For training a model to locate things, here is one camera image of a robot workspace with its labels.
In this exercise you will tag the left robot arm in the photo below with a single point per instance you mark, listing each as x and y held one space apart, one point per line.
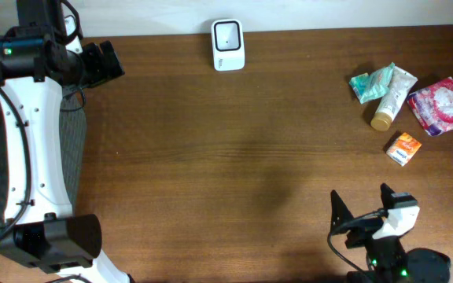
42 62

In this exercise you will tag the white barcode scanner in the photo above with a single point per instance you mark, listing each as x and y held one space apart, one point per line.
228 46

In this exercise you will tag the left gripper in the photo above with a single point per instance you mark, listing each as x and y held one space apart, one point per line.
102 71

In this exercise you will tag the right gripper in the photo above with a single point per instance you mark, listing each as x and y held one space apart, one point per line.
339 213

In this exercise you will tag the teal wet wipes pack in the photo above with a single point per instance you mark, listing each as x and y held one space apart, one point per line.
376 85

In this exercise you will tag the red purple tissue pack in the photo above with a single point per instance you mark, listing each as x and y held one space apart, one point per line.
433 107

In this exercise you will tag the small orange packet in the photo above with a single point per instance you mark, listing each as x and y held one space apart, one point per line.
403 149

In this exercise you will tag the small teal tissue pack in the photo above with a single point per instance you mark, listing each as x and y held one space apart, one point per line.
358 84

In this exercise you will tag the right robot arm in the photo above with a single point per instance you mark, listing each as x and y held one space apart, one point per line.
388 261

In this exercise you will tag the white cream tube gold cap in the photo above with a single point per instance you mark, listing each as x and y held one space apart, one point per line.
390 105

